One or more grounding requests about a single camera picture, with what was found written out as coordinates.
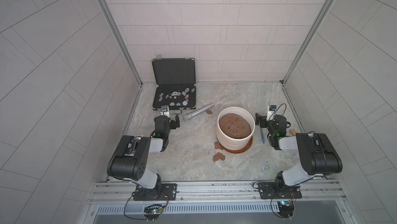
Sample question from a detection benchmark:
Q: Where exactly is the white blue scrub brush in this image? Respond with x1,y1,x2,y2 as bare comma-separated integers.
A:
260,128,265,144

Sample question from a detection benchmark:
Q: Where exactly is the white ceramic pot with soil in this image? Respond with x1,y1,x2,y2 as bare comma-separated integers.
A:
216,107,255,150

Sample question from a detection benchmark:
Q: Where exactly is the black poker chip case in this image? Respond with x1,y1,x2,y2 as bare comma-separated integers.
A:
152,58,197,111

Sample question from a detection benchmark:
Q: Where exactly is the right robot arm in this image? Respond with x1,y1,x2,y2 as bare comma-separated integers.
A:
255,111,343,193

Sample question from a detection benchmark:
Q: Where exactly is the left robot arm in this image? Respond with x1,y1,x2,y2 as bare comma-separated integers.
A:
106,115,180,191

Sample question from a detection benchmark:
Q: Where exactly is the brown mud piece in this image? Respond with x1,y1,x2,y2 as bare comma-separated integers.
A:
214,141,223,150
213,152,225,161

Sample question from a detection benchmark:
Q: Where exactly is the terracotta saucer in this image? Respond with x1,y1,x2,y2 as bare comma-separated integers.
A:
220,137,253,154

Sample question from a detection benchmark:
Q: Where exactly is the right circuit board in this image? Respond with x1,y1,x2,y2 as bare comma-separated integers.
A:
277,201,295,218

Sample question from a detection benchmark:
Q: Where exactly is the circuit board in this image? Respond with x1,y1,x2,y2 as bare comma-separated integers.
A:
143,204,164,221
277,201,295,218

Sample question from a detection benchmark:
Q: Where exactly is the left circuit board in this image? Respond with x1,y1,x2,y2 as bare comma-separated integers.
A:
143,204,164,221

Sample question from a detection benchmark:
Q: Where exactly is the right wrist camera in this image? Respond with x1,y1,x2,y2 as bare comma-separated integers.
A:
266,105,277,121

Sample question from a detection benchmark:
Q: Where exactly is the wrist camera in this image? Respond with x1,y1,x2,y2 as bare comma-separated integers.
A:
266,105,277,121
160,106,170,117

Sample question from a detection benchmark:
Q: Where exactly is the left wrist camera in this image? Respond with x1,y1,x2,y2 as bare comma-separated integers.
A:
160,106,170,117

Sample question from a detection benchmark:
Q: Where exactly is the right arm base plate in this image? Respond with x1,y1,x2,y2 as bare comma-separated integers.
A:
253,181,302,200

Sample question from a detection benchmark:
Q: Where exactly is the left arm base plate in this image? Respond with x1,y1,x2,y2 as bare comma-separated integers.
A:
133,183,177,201

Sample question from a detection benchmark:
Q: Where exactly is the aluminium front rail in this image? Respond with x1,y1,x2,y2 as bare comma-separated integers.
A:
87,178,346,204

